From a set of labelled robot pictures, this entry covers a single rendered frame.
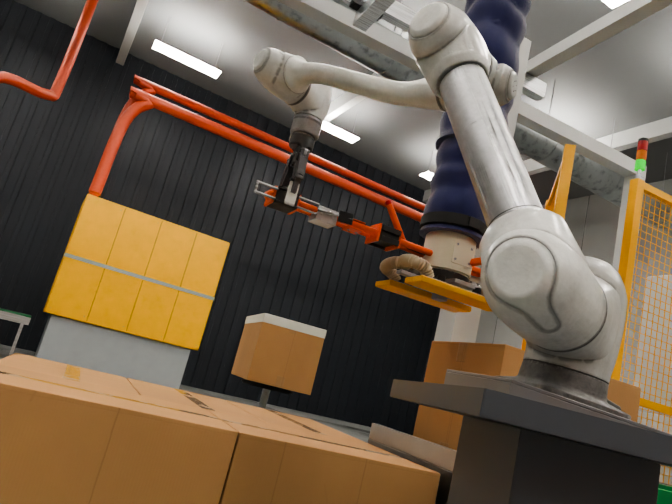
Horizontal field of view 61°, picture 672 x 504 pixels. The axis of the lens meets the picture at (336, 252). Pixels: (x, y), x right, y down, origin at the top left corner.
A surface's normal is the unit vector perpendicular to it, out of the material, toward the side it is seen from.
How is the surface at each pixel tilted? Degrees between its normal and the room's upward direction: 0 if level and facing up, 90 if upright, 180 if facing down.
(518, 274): 94
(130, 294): 90
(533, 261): 96
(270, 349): 90
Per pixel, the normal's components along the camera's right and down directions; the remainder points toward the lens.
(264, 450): 0.40, -0.11
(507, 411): 0.15, -0.19
